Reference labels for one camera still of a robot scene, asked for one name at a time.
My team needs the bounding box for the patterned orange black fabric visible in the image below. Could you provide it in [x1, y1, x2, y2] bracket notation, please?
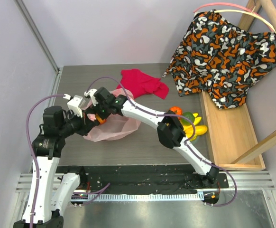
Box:
[164, 10, 276, 110]

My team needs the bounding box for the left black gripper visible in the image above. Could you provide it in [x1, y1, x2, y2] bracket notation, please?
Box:
[59, 107, 96, 137]

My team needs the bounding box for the cream hoop tube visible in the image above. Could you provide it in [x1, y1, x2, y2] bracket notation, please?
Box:
[215, 9, 276, 34]

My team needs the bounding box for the orange fake pumpkin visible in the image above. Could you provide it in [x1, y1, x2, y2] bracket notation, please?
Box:
[169, 106, 183, 115]

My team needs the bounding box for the wooden tray frame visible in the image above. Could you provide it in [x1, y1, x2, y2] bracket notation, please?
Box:
[200, 0, 276, 171]

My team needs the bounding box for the red cloth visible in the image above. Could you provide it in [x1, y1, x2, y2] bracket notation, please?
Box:
[120, 69, 169, 99]

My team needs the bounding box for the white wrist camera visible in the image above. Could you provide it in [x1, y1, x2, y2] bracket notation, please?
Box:
[84, 89, 98, 106]
[63, 94, 86, 118]

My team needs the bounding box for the yellow fake fruit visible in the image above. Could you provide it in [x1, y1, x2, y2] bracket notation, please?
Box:
[184, 125, 208, 138]

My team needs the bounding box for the pink plastic bag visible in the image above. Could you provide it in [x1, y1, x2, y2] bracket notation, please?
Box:
[81, 88, 141, 143]

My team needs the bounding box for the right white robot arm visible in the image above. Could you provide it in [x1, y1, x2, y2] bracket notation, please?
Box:
[84, 87, 219, 188]

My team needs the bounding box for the aluminium rail frame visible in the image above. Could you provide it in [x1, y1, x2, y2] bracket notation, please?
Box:
[14, 0, 276, 228]

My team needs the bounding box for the small yellow banana bunch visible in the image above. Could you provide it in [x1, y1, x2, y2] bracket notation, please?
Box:
[193, 113, 202, 125]

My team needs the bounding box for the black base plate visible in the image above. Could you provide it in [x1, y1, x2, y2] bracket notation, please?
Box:
[55, 163, 230, 196]

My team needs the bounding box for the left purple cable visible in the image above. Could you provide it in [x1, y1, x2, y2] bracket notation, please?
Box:
[25, 94, 111, 228]

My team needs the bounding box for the grey-green plate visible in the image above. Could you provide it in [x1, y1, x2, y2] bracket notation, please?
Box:
[190, 135, 202, 144]

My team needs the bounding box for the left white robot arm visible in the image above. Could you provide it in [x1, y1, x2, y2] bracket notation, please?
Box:
[13, 106, 98, 228]

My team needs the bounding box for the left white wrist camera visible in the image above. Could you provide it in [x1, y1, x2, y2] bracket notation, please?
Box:
[63, 94, 86, 118]

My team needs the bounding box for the orange fake persimmon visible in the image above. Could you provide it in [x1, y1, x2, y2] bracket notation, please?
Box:
[95, 114, 106, 124]

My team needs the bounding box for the large yellow banana bunch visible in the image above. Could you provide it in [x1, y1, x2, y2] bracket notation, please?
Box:
[190, 134, 198, 141]

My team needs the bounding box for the pink hoop tube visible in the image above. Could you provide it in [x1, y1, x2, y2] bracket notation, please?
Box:
[193, 2, 253, 13]

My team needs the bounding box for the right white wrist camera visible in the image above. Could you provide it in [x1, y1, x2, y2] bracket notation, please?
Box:
[84, 89, 98, 106]

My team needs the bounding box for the green orange fake mango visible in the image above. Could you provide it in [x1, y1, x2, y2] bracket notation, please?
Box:
[180, 112, 195, 126]

